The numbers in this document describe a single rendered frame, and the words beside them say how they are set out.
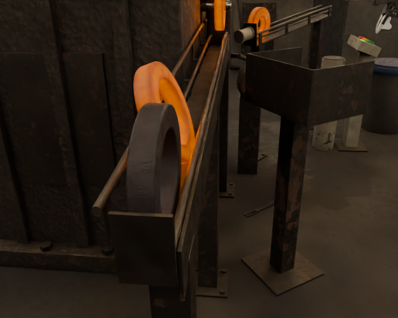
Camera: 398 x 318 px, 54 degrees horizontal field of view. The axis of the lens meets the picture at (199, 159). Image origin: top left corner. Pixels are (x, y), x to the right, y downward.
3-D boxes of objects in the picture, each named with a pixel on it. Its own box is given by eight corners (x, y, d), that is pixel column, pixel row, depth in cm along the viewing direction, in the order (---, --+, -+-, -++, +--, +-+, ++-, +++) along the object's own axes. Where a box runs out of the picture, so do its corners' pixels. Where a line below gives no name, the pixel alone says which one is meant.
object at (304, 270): (287, 308, 118) (313, 70, 88) (238, 259, 139) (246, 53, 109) (336, 284, 126) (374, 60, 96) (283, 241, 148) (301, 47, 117)
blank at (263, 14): (253, 47, 195) (259, 47, 192) (243, 23, 183) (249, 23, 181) (268, 24, 199) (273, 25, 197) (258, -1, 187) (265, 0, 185)
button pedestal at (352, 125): (339, 153, 221) (355, 40, 195) (331, 137, 243) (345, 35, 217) (368, 154, 220) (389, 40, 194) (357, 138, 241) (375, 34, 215)
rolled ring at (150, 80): (198, 180, 70) (180, 185, 71) (194, 110, 82) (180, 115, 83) (148, 113, 57) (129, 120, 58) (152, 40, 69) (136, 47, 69)
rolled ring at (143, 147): (177, 82, 55) (154, 82, 55) (147, 149, 39) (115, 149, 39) (184, 188, 64) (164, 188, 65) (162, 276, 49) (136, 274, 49)
